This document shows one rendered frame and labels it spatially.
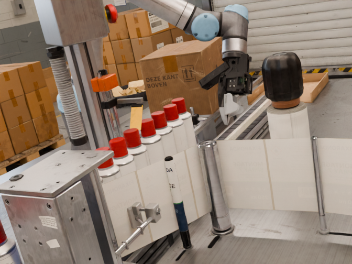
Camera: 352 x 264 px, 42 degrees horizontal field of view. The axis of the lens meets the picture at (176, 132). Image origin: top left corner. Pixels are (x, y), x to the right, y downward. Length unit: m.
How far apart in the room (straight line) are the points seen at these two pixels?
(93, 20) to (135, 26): 3.90
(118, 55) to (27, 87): 1.06
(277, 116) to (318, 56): 4.56
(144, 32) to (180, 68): 3.12
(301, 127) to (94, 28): 0.47
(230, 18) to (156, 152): 0.57
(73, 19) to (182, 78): 0.81
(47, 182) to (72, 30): 0.37
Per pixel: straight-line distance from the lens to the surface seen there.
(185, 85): 1.67
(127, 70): 5.05
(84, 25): 0.92
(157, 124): 1.07
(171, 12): 1.30
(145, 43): 4.79
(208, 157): 0.86
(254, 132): 1.47
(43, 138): 4.71
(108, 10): 0.97
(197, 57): 1.63
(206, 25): 1.29
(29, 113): 4.61
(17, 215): 0.68
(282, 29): 5.64
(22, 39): 7.31
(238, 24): 1.44
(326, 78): 2.07
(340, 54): 5.45
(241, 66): 1.40
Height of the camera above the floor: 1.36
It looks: 18 degrees down
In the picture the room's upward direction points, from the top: 12 degrees counter-clockwise
